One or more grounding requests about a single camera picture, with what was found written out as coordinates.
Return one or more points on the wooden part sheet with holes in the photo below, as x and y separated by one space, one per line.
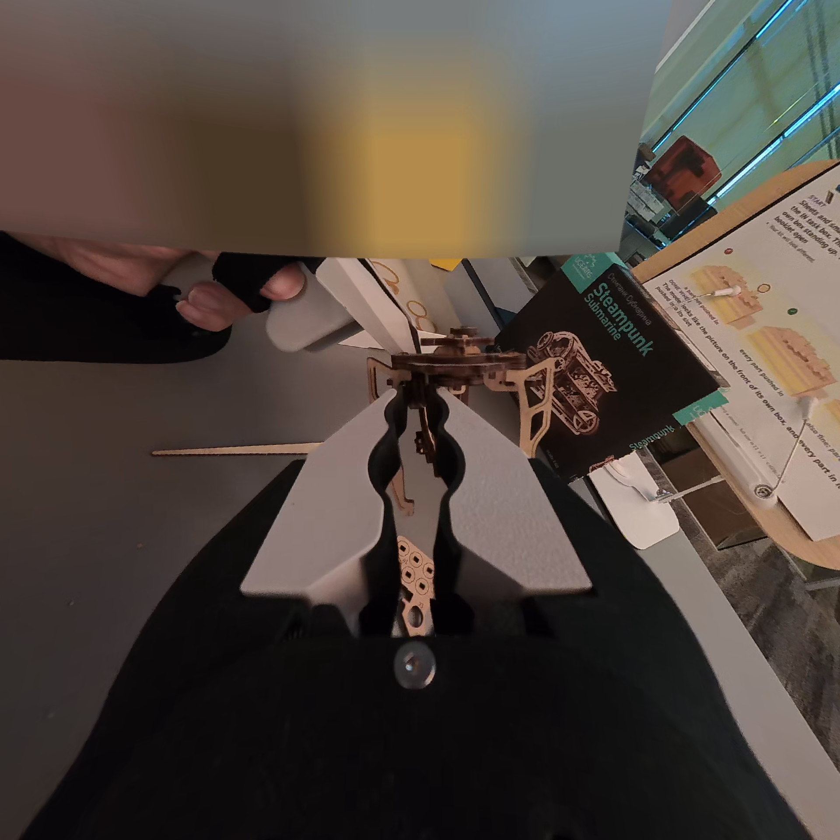
415 571

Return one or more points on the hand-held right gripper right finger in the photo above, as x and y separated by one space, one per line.
508 518

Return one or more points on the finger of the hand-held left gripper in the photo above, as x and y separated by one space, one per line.
354 295

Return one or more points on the red-brown box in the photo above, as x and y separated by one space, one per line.
682 167

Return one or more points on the glass partition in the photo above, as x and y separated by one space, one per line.
741 79

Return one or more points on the wooden instruction board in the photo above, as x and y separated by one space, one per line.
754 367

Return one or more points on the thin wooden stick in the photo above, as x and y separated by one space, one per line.
249 450

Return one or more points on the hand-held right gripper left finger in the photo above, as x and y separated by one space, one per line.
315 518

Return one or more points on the black model kit box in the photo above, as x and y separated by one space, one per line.
590 367

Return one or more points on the wooden model assembly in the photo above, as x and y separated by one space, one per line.
459 364

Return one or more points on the person's left hand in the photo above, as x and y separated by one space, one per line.
207 308

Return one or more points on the person's left forearm dark sleeve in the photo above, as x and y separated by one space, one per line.
65 315

